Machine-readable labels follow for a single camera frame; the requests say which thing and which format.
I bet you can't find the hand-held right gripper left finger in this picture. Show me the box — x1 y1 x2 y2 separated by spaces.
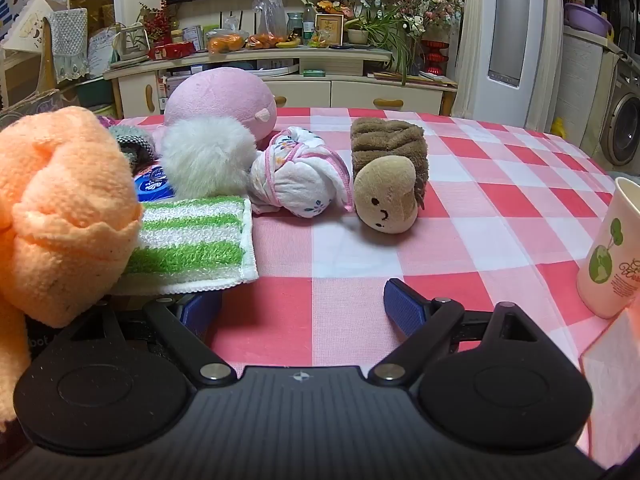
65 291 239 387

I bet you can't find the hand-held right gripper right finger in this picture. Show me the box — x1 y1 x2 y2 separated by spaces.
367 277 542 387

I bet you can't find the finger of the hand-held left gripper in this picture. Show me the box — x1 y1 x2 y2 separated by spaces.
25 317 71 361

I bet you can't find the orange fluffy towel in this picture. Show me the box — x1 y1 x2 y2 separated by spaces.
0 106 145 426

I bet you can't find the white floral cloth bundle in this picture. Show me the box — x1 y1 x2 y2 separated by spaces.
248 126 357 219

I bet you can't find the printed cardboard box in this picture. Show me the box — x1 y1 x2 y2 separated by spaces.
0 89 76 128

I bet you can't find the green striped white cloth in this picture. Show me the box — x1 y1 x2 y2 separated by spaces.
112 196 261 297

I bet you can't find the red pink checkered tablecloth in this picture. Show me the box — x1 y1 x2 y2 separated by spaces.
112 107 640 461

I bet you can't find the blue tissue packet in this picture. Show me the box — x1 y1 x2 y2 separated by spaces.
132 162 177 204

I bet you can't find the brown plush toy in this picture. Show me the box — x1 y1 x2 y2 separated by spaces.
350 117 430 235

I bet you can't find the white fluffy pom ball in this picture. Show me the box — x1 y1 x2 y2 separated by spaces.
160 116 258 200

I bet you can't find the grey-green knitted hat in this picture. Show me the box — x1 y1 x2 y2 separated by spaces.
107 125 157 171

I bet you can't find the paper cup green print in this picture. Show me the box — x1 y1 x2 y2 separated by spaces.
576 177 640 320

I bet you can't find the pink plush toy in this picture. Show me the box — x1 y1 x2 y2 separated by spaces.
162 67 278 143

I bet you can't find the cream television cabinet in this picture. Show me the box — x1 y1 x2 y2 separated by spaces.
103 45 458 118

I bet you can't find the green storage bin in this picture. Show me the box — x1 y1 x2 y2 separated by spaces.
75 77 116 108

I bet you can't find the red gift box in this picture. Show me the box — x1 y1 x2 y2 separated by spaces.
148 41 196 61

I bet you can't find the bag of oranges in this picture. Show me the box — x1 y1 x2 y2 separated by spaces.
247 32 288 50
206 30 248 55

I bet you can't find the wooden chair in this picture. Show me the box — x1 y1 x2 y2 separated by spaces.
37 15 91 93

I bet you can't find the small white planter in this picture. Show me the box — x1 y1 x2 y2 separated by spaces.
117 22 151 63

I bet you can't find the green potted plant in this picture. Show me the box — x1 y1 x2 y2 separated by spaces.
345 2 426 86

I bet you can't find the white curtain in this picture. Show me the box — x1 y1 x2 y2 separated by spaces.
452 0 483 106

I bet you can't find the white printed card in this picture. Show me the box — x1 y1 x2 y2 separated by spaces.
90 27 121 66

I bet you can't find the silver washing machine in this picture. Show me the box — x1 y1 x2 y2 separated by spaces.
597 55 640 168

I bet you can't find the wooden framed picture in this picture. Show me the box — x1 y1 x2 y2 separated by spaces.
314 14 345 47

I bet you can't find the red berry branch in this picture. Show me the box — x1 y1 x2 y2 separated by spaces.
140 0 176 43

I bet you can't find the artificial flower bouquet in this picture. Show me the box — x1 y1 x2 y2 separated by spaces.
367 0 466 46

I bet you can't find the white lace cover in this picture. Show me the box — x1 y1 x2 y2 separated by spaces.
47 8 90 83

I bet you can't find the white tower air conditioner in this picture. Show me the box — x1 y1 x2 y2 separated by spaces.
457 0 556 133

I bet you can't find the clear plastic bag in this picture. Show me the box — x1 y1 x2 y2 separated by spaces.
252 0 287 41

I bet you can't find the cream scalloped cloth cover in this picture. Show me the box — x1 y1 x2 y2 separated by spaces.
2 0 56 53

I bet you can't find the purple plastic basin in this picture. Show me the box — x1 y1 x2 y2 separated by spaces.
564 2 612 37

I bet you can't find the red pedestal stand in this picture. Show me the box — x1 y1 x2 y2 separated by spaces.
422 39 447 77

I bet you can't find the wall poster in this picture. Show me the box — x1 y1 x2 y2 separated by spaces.
0 0 28 43

